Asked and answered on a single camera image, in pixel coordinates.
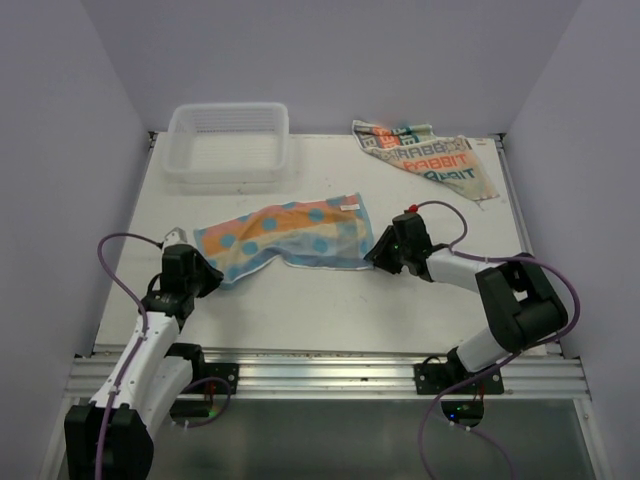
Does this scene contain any blue polka dot towel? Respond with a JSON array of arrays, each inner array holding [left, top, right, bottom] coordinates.
[[193, 193, 374, 289]]

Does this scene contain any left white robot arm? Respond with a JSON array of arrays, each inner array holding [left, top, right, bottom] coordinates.
[[64, 244, 234, 479]]

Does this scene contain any rabbit print towel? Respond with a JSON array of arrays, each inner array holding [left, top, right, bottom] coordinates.
[[351, 120, 499, 203]]

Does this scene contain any white plastic basket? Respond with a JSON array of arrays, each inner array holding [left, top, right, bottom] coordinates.
[[160, 102, 290, 194]]

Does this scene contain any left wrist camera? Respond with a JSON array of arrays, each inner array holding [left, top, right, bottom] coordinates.
[[162, 227, 188, 249]]

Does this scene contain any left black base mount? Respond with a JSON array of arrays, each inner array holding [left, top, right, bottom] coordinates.
[[166, 343, 240, 395]]

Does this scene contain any aluminium front rail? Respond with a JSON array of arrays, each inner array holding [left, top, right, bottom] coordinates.
[[64, 348, 589, 401]]

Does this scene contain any aluminium rail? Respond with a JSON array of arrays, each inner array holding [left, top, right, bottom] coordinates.
[[64, 348, 589, 401], [489, 133, 566, 359]]

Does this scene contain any aluminium right side rail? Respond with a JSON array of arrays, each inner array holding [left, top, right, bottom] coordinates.
[[489, 133, 566, 359]]

